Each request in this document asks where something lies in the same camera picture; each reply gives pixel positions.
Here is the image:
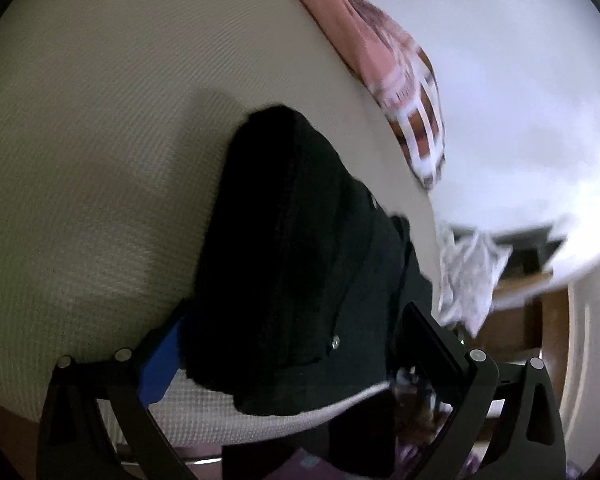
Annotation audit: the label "wooden furniture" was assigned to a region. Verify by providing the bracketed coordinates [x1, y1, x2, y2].
[475, 240, 573, 361]

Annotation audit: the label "pink plaid blanket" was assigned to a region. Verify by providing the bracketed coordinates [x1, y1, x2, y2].
[275, 0, 448, 191]

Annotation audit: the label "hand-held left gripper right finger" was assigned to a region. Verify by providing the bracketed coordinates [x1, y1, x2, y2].
[397, 302, 567, 480]

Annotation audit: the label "black pants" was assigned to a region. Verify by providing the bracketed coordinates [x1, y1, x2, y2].
[187, 105, 461, 418]

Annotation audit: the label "white dotted blanket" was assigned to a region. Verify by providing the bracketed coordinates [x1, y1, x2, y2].
[437, 225, 513, 337]

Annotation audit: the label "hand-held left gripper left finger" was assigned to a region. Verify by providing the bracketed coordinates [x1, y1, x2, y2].
[36, 300, 201, 480]

